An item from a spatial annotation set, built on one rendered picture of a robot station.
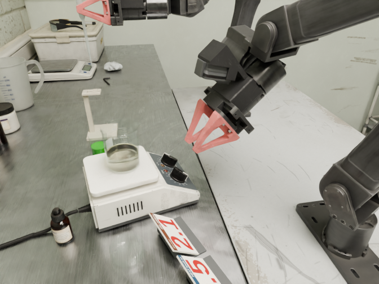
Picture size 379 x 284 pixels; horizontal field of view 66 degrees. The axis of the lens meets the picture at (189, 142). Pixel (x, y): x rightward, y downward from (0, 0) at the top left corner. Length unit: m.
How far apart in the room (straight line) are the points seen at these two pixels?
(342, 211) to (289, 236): 0.12
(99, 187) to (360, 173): 0.39
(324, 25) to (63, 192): 0.56
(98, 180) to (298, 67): 1.93
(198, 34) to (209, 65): 1.51
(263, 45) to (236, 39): 0.09
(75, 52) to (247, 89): 1.19
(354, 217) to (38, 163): 0.66
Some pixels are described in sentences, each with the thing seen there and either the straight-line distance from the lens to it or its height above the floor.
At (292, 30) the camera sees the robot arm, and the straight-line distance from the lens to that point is 0.46.
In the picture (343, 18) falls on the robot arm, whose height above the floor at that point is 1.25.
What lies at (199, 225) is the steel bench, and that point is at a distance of 0.55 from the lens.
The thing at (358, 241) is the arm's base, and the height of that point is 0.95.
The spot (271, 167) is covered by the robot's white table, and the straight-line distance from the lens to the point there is 0.72.
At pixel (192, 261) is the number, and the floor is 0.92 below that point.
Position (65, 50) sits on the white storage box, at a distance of 1.58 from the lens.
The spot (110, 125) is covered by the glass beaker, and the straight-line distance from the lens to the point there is 0.54.
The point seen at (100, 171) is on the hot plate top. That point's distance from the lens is 0.55.
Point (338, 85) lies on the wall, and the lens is 2.53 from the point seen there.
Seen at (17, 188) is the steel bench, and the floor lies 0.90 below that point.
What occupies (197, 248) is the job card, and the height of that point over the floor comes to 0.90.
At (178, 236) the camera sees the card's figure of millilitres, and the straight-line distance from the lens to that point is 0.51.
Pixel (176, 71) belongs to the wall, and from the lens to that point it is 1.99.
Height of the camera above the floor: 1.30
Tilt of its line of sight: 31 degrees down
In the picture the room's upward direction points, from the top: straight up
